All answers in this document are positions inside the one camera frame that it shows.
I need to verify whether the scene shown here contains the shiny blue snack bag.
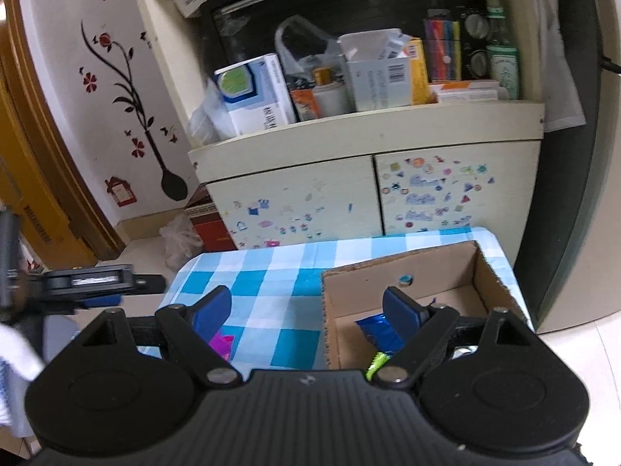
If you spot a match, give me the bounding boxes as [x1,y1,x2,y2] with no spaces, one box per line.
[356,313,405,356]

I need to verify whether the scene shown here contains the purple snack packet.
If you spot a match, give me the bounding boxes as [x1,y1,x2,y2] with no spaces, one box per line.
[208,331,235,361]

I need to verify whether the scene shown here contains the green snack packet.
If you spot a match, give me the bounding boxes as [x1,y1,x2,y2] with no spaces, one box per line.
[365,352,390,381]

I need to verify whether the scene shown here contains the open cardboard box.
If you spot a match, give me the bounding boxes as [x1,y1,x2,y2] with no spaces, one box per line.
[322,240,532,370]

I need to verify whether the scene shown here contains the white gloved hand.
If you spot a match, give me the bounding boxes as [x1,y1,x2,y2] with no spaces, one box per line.
[1,324,44,439]

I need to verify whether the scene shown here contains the blue checkered tablecloth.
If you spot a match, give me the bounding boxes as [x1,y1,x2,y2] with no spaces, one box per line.
[161,227,524,374]

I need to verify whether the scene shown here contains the clear plastic bag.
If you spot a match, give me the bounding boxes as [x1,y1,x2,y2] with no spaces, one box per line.
[159,214,203,270]

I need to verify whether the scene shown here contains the red brown carton box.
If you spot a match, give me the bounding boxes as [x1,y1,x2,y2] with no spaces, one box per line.
[184,184,237,252]

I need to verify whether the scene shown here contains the red house outlet decal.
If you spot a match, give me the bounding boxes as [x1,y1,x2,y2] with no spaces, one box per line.
[105,177,137,207]

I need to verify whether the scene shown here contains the cream sticker-covered cabinet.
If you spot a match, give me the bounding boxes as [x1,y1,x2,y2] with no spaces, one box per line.
[137,0,544,260]

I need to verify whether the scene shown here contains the white blue medicine box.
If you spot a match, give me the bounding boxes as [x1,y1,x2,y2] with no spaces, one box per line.
[215,54,296,136]

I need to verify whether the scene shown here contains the orange medicine box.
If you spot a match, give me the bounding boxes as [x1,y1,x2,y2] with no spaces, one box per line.
[290,89,321,122]

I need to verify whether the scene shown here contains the open white carton box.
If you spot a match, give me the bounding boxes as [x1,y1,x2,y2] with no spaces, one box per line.
[338,28,413,111]

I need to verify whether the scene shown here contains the green glass bottle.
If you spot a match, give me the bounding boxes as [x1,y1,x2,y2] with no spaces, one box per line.
[485,0,520,100]

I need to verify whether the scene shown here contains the colourful marker pack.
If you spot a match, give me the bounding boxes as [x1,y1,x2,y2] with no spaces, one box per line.
[424,19,461,82]

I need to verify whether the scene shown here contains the black microwave oven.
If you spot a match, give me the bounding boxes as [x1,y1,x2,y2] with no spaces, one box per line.
[201,0,489,105]

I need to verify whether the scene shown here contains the wooden door frame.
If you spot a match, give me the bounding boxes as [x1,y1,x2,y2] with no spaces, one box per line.
[1,0,125,270]

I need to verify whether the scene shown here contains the black vase wall decal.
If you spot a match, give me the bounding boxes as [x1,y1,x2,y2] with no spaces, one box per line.
[80,22,188,201]

